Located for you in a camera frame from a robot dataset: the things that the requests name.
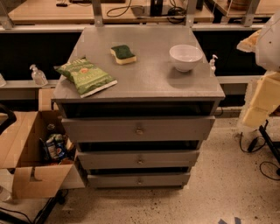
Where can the white bowl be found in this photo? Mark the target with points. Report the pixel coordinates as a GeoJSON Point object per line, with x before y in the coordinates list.
{"type": "Point", "coordinates": [185, 57]}

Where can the grey drawer cabinet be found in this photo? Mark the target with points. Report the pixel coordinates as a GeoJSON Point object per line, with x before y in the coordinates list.
{"type": "Point", "coordinates": [149, 87]}

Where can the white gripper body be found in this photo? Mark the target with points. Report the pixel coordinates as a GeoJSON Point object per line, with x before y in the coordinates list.
{"type": "Point", "coordinates": [269, 46]}

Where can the green yellow sponge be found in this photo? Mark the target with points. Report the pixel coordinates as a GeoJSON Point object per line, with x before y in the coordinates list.
{"type": "Point", "coordinates": [123, 54]}

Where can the green chip bag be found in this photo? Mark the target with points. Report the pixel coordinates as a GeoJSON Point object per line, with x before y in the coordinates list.
{"type": "Point", "coordinates": [87, 77]}

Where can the black tripod stand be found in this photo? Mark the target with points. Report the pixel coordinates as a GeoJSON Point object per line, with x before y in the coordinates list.
{"type": "Point", "coordinates": [274, 146]}

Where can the grey top drawer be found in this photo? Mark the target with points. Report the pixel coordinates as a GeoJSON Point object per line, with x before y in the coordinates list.
{"type": "Point", "coordinates": [140, 129]}

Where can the grey middle drawer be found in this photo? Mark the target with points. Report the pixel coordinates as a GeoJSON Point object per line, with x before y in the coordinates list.
{"type": "Point", "coordinates": [137, 159]}

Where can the grey bottom drawer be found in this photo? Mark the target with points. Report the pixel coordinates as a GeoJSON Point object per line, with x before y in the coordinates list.
{"type": "Point", "coordinates": [138, 180]}

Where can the open cardboard box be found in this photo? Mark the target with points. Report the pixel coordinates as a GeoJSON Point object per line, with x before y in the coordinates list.
{"type": "Point", "coordinates": [25, 172]}

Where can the snack packets in box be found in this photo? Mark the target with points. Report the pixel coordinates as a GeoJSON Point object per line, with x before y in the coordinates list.
{"type": "Point", "coordinates": [54, 148]}

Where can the clear sanitizer bottle left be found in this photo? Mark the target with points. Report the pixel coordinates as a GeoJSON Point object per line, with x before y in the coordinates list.
{"type": "Point", "coordinates": [38, 76]}

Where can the grey drawer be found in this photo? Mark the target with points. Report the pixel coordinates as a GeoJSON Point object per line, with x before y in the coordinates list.
{"type": "Point", "coordinates": [140, 129]}
{"type": "Point", "coordinates": [137, 159]}
{"type": "Point", "coordinates": [138, 180]}

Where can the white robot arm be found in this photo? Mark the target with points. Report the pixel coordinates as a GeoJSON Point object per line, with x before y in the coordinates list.
{"type": "Point", "coordinates": [265, 44]}

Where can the white pump bottle right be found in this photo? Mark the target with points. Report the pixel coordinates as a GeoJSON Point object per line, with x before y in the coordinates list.
{"type": "Point", "coordinates": [212, 63]}

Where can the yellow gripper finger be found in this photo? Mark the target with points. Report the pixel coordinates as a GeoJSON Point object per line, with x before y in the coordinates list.
{"type": "Point", "coordinates": [254, 117]}

